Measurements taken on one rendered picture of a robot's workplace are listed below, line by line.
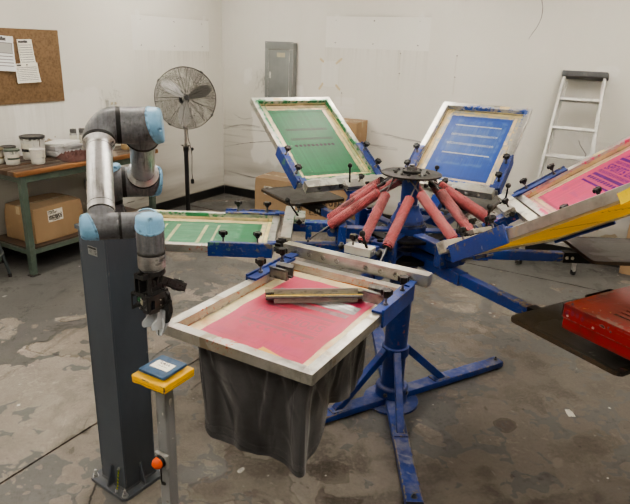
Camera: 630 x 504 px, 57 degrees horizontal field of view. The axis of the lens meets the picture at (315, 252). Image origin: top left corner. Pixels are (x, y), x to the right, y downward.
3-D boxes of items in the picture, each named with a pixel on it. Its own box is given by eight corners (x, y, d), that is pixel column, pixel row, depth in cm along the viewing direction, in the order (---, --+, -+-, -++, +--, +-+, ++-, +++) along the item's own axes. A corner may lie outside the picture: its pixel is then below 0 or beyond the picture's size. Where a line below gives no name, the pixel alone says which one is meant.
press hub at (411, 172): (410, 429, 308) (437, 176, 264) (344, 405, 326) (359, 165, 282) (434, 394, 340) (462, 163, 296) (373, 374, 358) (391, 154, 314)
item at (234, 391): (302, 481, 194) (307, 367, 179) (197, 435, 214) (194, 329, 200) (307, 476, 196) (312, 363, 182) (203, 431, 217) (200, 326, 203)
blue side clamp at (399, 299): (382, 328, 209) (384, 310, 206) (370, 325, 211) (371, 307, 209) (413, 300, 233) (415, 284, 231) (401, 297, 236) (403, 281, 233)
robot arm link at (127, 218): (120, 207, 169) (120, 217, 159) (160, 205, 172) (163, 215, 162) (122, 232, 172) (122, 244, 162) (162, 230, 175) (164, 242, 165)
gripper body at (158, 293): (131, 311, 163) (128, 270, 159) (154, 300, 170) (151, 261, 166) (150, 318, 160) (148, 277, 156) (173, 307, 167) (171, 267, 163)
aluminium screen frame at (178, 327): (311, 386, 169) (312, 375, 168) (161, 333, 196) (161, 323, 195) (411, 296, 234) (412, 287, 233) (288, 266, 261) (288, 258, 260)
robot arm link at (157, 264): (151, 247, 165) (172, 253, 161) (152, 262, 167) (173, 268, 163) (130, 254, 159) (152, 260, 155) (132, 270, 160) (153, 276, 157)
